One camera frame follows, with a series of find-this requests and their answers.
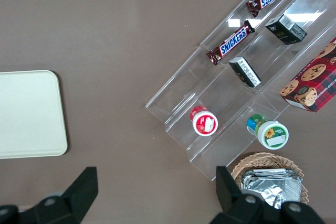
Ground green lidded small jar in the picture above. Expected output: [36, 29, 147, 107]
[246, 113, 289, 151]

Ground cream rectangular tray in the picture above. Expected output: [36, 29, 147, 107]
[0, 70, 68, 159]

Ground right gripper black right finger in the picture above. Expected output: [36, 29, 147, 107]
[209, 165, 327, 224]

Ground red tartan cookie box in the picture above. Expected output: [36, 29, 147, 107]
[278, 37, 336, 113]

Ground red lidded small jar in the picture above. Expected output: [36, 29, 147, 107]
[190, 105, 219, 137]

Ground clear acrylic stepped stand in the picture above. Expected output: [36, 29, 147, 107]
[145, 0, 336, 182]

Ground light wicker basket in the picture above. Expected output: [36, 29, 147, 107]
[230, 152, 310, 205]

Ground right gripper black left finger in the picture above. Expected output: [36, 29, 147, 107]
[0, 166, 99, 224]

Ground silver foil container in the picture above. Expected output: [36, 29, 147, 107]
[240, 168, 303, 210]

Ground small dark green box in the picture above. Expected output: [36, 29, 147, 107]
[265, 13, 308, 46]
[228, 56, 262, 89]

